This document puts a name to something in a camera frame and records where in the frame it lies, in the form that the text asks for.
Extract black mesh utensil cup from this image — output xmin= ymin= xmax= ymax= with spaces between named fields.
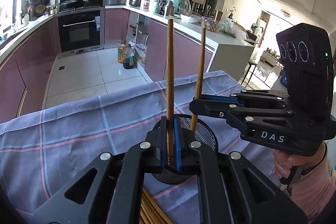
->
xmin=153 ymin=114 xmax=218 ymax=185

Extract yellow cooking oil bottle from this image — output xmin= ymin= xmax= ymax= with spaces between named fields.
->
xmin=117 ymin=40 xmax=127 ymax=64

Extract pink lower cabinets left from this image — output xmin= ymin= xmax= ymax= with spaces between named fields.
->
xmin=1 ymin=18 xmax=61 ymax=123

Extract pink lower cabinets right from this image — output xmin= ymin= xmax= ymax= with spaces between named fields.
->
xmin=104 ymin=7 xmax=203 ymax=82

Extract pink cabinets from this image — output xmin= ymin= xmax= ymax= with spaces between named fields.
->
xmin=104 ymin=7 xmax=203 ymax=82
xmin=1 ymin=18 xmax=61 ymax=123

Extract dark soy sauce bottle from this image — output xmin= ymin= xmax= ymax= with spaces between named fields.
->
xmin=123 ymin=44 xmax=135 ymax=69

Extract pink sleeve forearm right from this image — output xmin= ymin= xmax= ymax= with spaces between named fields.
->
xmin=291 ymin=148 xmax=335 ymax=223

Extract person's right hand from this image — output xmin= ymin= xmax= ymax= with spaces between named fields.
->
xmin=273 ymin=142 xmax=326 ymax=178

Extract blue plaid tablecloth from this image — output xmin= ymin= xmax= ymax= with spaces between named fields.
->
xmin=1 ymin=71 xmax=280 ymax=223

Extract black built-in oven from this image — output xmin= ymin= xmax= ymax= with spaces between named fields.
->
xmin=58 ymin=10 xmax=101 ymax=53

